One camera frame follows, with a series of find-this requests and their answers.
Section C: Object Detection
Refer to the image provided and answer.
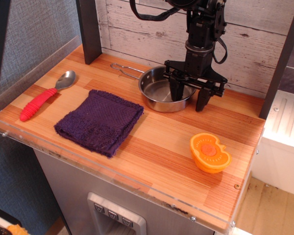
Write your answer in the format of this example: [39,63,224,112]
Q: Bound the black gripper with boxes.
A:
[164,51,227,112]

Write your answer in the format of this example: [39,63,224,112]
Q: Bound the silver pot with wire handle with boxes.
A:
[110,63,196,113]

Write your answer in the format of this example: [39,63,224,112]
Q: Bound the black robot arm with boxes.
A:
[164,0,227,112]

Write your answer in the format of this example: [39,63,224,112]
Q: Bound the purple rag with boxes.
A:
[54,90,144,158]

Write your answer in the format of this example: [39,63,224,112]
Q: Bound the orange toy pepper half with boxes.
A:
[190,133,232,174]

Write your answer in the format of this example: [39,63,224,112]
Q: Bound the white toy sink unit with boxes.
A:
[251,36,294,198]

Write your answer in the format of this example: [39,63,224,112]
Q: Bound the clear acrylic edge guard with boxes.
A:
[0,116,236,231]

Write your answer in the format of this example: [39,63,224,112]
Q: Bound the silver dispenser panel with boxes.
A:
[87,192,147,235]

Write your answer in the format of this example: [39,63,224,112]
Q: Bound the grey toy fridge cabinet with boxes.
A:
[35,150,214,235]

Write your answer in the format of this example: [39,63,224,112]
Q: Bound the orange object bottom left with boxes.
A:
[7,224,29,235]

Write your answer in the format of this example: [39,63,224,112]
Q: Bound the black cable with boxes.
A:
[129,0,228,65]

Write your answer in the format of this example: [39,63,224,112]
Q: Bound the dark grey left post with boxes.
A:
[76,0,102,65]

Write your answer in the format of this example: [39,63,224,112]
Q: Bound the dark grey post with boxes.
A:
[259,17,294,119]
[76,0,102,65]

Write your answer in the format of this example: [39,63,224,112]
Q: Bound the dark grey right post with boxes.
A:
[259,17,294,119]

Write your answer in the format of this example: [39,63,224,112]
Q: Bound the spoon with red handle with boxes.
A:
[20,70,76,121]

